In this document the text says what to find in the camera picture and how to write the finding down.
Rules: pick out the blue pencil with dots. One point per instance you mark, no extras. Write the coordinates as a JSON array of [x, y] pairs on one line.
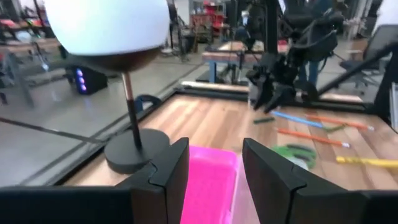
[[295, 119]]

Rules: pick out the olive green crayon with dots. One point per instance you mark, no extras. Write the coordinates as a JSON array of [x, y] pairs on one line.
[[334, 127]]

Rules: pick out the dark green crayon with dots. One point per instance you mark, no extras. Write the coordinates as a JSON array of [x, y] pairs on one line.
[[264, 120]]

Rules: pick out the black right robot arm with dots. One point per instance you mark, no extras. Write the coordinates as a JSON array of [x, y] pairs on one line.
[[320, 37]]

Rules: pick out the dark office chair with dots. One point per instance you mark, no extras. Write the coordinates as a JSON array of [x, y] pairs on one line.
[[379, 40]]

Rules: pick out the black aluminium table frame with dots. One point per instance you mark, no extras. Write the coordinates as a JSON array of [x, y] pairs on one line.
[[214, 92]]

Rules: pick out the pink-lidded clear pencil box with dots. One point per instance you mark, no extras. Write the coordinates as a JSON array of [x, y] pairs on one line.
[[208, 186]]

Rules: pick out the wooden workbench blue legs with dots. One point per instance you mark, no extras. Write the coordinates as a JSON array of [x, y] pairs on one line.
[[230, 56]]

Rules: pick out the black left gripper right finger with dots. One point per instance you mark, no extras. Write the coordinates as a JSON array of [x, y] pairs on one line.
[[311, 202]]

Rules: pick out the yellow highlighter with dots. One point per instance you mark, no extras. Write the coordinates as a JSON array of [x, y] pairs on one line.
[[367, 161]]

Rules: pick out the black box purple lights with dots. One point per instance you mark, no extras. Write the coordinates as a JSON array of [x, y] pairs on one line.
[[93, 81]]

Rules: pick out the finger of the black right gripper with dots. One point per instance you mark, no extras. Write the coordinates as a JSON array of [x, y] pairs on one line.
[[281, 98], [262, 93]]

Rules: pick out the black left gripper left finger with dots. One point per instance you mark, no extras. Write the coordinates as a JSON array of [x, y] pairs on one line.
[[93, 205]]

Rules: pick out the white globe table lamp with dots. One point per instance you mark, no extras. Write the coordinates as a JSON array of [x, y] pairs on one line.
[[105, 25]]

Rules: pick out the orange pencil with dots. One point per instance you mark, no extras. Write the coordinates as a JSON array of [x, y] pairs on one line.
[[311, 137], [339, 122]]

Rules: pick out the cluttered background work table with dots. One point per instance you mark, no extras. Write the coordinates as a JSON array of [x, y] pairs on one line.
[[31, 43]]

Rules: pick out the red storage shelf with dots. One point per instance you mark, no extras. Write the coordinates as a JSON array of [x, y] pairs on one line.
[[211, 18]]

